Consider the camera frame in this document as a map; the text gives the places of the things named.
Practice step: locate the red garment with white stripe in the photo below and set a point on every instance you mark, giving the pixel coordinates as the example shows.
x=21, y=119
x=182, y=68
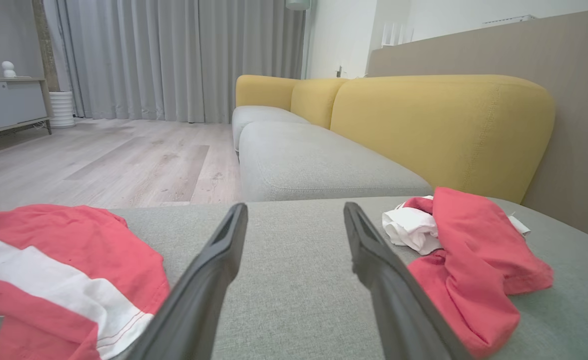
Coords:
x=64, y=250

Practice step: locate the grey low sideboard cabinet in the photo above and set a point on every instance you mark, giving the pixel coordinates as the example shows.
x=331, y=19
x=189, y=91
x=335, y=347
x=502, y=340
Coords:
x=4, y=105

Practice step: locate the grey and yellow sofa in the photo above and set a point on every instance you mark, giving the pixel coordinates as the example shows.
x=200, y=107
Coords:
x=294, y=300

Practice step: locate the wide yellow sofa back cushion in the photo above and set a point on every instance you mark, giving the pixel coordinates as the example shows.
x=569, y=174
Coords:
x=439, y=130

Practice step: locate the narrow yellow sofa back cushion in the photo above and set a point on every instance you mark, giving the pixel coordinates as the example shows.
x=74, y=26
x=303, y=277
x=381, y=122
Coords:
x=314, y=102

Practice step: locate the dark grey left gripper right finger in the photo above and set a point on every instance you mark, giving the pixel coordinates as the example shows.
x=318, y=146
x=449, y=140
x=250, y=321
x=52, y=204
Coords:
x=399, y=310

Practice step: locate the white slatted rack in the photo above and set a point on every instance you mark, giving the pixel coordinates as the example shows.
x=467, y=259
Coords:
x=396, y=35

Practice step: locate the long grey sofa seat cushion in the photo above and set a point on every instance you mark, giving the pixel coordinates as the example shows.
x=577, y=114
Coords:
x=314, y=165

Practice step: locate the red jersey with black letters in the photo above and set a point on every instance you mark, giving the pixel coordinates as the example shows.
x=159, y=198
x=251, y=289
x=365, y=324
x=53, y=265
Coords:
x=474, y=260

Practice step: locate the small white figurine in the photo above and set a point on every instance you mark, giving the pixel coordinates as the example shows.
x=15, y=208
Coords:
x=8, y=69

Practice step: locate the white ribbed cylinder bin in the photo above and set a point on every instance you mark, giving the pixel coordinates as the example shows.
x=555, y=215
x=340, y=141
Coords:
x=62, y=109

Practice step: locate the yellow sofa end back cushion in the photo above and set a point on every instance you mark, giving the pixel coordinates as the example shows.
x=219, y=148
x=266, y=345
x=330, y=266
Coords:
x=261, y=90

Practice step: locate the short grey sofa seat cushion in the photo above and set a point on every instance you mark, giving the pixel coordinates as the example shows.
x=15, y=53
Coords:
x=259, y=115

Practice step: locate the grey pleated curtain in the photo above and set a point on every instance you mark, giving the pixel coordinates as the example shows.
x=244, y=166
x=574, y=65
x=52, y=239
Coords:
x=174, y=55

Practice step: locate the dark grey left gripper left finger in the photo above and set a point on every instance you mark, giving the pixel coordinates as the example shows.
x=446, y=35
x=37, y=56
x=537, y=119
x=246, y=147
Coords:
x=194, y=300

